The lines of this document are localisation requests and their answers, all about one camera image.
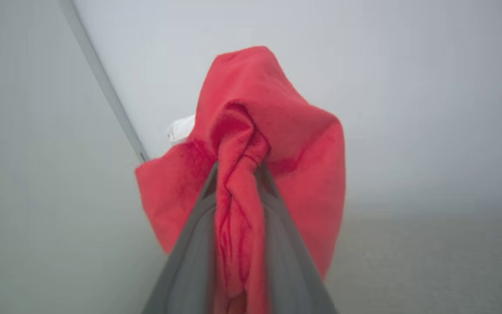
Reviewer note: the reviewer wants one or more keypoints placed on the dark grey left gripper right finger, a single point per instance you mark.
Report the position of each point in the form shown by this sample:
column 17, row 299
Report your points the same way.
column 292, row 270

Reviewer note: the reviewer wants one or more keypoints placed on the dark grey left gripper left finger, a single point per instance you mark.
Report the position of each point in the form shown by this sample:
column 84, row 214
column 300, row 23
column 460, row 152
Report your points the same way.
column 185, row 266

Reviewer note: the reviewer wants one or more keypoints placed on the red basketball jersey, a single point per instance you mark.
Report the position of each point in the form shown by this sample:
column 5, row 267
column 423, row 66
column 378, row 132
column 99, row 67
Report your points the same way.
column 277, row 117

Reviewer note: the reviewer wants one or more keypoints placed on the grey wall trim strip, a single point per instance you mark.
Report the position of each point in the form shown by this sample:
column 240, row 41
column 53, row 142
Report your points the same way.
column 103, row 83

